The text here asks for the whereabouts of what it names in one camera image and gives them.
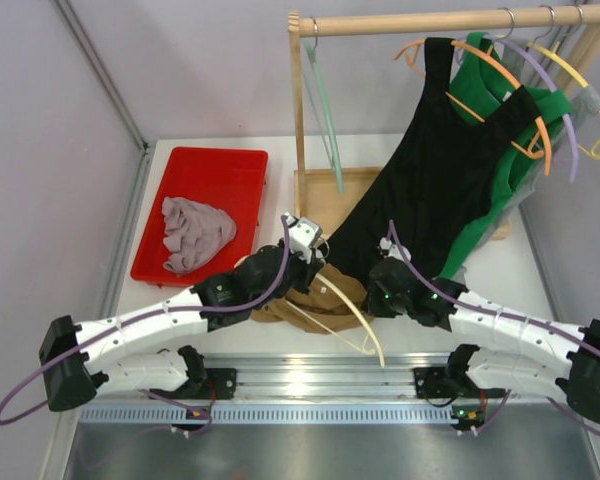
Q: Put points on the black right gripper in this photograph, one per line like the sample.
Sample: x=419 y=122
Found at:
x=375 y=306

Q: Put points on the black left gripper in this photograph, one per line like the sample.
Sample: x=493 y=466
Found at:
x=305 y=275

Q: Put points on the cream hanger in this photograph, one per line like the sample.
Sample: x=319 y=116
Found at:
x=334 y=324

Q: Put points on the tan tank top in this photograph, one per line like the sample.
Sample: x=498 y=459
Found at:
x=322 y=310

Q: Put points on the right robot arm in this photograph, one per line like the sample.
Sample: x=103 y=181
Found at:
x=498 y=348

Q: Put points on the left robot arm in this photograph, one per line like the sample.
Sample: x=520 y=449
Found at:
x=83 y=360

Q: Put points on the black tank top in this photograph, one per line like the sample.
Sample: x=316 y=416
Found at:
x=437 y=181

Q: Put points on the mauve tank top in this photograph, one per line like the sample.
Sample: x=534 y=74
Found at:
x=194 y=233

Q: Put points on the grey tank top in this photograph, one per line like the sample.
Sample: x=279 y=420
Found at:
x=517 y=174

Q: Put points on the mint green hanger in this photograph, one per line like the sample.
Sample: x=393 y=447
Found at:
x=322 y=111

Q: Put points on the lilac hanger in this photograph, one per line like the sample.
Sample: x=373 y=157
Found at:
x=567 y=118

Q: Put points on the yellow hanger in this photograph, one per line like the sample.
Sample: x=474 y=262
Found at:
x=590 y=90

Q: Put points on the wooden clothes rack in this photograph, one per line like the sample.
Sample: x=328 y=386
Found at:
x=327 y=195

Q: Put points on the red plastic bin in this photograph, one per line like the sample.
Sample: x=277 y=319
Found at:
x=229 y=179

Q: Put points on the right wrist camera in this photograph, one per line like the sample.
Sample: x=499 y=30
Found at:
x=388 y=249

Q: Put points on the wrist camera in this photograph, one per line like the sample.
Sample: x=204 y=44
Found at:
x=388 y=249
x=301 y=236

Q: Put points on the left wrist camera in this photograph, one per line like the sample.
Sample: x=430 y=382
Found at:
x=301 y=236

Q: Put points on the aluminium table rail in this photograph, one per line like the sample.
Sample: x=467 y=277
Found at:
x=294 y=390

